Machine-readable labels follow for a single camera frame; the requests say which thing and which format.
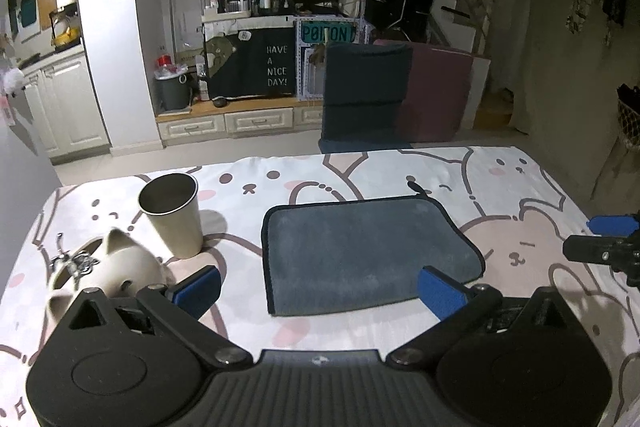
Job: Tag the cat-shaped ceramic bowl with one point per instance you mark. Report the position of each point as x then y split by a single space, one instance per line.
131 263

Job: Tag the grey trash bin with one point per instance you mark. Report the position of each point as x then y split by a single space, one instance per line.
172 92

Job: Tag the white fluffy duster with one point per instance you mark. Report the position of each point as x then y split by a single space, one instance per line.
11 79

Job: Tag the beige cup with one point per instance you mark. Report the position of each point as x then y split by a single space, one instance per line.
175 227

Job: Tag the teal sign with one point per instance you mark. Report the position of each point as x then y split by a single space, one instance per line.
325 34

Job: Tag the white metal rack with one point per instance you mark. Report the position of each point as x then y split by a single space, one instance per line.
300 72

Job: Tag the dark blue chair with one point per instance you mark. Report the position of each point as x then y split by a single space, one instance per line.
362 92

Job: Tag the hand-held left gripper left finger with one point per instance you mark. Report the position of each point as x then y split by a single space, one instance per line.
197 291

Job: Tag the grey towel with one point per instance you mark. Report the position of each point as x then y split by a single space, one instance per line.
360 252

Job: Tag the black have a nice day sign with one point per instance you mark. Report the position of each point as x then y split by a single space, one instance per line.
260 62

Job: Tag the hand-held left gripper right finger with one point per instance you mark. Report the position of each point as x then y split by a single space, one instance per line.
440 294

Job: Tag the rabbit print bed sheet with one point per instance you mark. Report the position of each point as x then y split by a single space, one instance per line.
350 174

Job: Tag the metal key bunch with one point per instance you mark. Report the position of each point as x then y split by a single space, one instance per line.
75 263

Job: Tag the woven basket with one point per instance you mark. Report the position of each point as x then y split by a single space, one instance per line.
629 117

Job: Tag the pink folded mat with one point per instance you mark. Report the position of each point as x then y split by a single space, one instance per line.
437 92

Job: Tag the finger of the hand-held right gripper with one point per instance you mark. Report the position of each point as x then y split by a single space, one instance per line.
612 225
587 249

